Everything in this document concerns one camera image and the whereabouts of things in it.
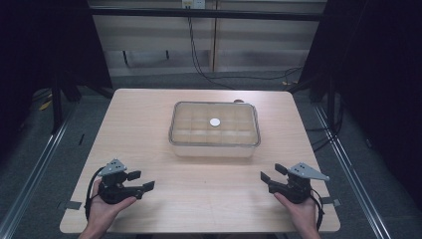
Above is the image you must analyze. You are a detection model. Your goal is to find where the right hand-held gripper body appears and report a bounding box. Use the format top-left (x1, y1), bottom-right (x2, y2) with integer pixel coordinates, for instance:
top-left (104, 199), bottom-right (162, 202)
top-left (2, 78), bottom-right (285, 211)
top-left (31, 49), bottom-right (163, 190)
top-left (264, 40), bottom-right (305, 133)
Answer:
top-left (268, 161), bottom-right (331, 205)

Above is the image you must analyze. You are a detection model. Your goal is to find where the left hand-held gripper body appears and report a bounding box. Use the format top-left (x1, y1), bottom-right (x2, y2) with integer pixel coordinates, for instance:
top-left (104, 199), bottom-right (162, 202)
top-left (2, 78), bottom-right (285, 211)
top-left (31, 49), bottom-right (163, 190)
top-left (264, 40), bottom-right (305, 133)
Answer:
top-left (97, 158), bottom-right (147, 205)

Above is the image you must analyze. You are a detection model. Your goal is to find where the clear plastic storage container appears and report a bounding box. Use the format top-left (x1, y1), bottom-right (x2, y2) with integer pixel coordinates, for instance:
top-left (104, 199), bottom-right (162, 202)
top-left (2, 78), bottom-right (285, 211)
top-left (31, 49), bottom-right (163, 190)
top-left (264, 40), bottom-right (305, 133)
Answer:
top-left (169, 140), bottom-right (259, 159)

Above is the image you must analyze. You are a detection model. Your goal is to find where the clear plastic container lid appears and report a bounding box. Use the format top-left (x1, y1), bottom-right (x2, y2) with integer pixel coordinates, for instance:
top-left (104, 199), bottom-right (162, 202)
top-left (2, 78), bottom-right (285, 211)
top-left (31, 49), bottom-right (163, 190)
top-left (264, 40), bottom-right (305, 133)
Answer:
top-left (168, 101), bottom-right (262, 148)

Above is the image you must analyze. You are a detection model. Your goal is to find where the person's left hand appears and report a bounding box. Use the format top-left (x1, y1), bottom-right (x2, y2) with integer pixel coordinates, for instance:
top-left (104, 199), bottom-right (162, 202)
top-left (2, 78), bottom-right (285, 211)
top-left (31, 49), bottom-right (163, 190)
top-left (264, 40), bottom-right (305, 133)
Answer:
top-left (87, 178), bottom-right (137, 233)

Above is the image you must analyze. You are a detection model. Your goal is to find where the person's right hand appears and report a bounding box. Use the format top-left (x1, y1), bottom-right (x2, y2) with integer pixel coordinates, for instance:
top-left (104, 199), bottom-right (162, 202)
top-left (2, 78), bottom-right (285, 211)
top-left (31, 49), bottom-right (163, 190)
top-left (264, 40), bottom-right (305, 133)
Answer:
top-left (273, 192), bottom-right (320, 233)

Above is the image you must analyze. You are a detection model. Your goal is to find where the grey tape strip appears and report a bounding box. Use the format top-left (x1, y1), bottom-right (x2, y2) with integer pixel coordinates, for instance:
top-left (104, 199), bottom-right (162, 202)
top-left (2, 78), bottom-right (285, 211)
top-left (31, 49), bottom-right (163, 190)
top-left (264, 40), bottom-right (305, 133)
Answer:
top-left (64, 200), bottom-right (83, 211)
top-left (320, 196), bottom-right (342, 207)

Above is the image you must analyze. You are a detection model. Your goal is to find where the black metal stand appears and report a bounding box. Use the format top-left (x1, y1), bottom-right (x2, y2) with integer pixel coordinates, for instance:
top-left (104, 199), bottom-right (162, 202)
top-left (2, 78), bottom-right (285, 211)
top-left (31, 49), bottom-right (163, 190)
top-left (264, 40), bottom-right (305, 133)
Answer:
top-left (50, 74), bottom-right (65, 134)

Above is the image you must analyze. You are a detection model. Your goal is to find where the black curtain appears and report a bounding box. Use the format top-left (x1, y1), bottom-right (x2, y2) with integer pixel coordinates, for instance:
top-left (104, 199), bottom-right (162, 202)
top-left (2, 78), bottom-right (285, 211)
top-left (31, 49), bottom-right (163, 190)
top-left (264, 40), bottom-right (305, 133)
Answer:
top-left (286, 0), bottom-right (422, 203)
top-left (0, 0), bottom-right (113, 157)

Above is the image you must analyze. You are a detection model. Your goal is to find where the black horizontal bar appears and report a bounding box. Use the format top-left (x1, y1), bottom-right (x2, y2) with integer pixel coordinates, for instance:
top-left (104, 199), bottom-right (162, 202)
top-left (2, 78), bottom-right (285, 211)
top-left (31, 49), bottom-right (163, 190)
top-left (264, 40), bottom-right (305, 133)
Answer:
top-left (89, 7), bottom-right (327, 22)

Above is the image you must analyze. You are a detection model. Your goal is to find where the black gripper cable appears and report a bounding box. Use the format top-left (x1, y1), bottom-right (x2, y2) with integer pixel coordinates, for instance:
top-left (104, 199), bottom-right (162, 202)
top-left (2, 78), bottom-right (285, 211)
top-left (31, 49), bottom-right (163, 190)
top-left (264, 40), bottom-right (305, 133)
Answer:
top-left (310, 188), bottom-right (325, 232)
top-left (84, 166), bottom-right (106, 221)

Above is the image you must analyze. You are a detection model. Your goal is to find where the bundle of black cables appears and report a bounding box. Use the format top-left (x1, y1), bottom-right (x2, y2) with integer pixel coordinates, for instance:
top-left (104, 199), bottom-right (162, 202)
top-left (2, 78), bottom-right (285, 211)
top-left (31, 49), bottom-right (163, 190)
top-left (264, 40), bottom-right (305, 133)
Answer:
top-left (305, 99), bottom-right (345, 154)

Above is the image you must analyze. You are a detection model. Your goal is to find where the metal floor rail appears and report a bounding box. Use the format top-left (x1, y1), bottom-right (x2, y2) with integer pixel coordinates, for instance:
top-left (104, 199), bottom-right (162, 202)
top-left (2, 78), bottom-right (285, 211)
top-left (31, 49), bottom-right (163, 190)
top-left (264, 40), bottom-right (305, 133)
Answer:
top-left (313, 103), bottom-right (394, 239)
top-left (0, 108), bottom-right (81, 239)

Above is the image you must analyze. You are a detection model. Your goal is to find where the black hanging wall cable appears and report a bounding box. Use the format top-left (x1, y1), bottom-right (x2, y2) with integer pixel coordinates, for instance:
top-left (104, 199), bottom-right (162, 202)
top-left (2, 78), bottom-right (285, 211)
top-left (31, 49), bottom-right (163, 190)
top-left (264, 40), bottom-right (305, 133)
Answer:
top-left (187, 16), bottom-right (236, 91)

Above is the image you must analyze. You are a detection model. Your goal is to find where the white wall socket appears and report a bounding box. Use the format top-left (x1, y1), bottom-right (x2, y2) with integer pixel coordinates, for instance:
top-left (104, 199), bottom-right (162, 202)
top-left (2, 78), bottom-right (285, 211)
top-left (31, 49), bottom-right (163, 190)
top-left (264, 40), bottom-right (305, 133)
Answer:
top-left (181, 0), bottom-right (207, 10)

